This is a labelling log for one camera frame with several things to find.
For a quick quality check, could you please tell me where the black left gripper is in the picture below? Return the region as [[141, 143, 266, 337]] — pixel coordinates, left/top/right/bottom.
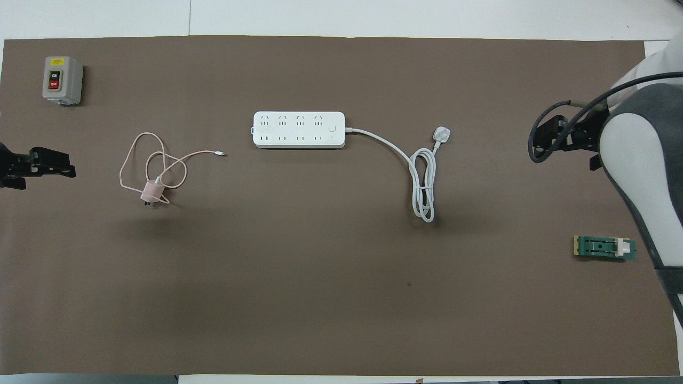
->
[[0, 143, 76, 190]]

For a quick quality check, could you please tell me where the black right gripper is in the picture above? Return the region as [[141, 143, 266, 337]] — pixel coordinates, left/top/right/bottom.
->
[[535, 109, 606, 171]]

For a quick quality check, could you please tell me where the pink charger adapter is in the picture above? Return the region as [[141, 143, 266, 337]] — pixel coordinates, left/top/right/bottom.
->
[[140, 180, 163, 207]]

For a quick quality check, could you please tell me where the white power cord with plug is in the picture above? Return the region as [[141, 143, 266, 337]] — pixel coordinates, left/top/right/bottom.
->
[[344, 125, 453, 223]]

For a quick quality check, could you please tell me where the green knife switch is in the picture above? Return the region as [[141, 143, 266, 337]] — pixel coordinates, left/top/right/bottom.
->
[[574, 235, 638, 262]]

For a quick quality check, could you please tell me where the pink charging cable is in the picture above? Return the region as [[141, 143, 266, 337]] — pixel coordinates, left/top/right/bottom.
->
[[118, 132, 227, 205]]

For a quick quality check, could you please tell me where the grey on-off switch box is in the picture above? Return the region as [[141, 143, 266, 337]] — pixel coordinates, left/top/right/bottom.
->
[[42, 56, 84, 106]]

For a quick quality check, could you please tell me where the brown table mat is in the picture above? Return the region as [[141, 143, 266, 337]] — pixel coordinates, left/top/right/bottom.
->
[[0, 35, 679, 377]]

